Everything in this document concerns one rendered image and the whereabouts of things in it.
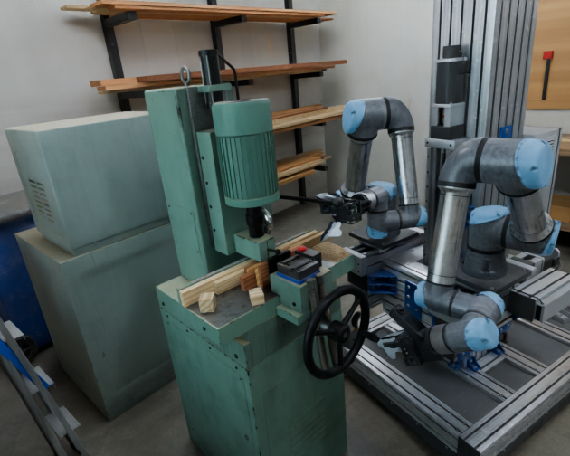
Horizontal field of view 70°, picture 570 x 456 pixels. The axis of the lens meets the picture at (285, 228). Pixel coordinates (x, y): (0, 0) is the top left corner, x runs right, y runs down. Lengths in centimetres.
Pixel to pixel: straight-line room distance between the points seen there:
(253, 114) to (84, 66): 243
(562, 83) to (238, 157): 331
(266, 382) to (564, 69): 348
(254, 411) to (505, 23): 151
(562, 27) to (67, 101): 379
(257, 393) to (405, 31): 390
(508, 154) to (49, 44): 299
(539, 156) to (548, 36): 310
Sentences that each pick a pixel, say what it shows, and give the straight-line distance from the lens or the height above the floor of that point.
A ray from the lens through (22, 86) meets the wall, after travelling 335.
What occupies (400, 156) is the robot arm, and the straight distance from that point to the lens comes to 155.
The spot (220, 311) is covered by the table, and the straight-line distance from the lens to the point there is 123.
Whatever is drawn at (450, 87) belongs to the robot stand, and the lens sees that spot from 162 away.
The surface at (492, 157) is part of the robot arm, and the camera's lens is 111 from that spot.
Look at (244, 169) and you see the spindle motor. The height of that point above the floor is 128.
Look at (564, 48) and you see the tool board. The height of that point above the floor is 151.
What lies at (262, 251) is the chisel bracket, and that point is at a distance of 133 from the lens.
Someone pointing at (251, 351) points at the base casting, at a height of 77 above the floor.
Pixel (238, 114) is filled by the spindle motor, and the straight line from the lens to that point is 118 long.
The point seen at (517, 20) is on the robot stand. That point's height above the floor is 163.
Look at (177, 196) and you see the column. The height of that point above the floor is 116.
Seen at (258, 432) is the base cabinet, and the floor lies 46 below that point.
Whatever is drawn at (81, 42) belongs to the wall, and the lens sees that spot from 352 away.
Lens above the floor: 154
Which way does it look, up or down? 21 degrees down
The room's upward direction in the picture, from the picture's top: 5 degrees counter-clockwise
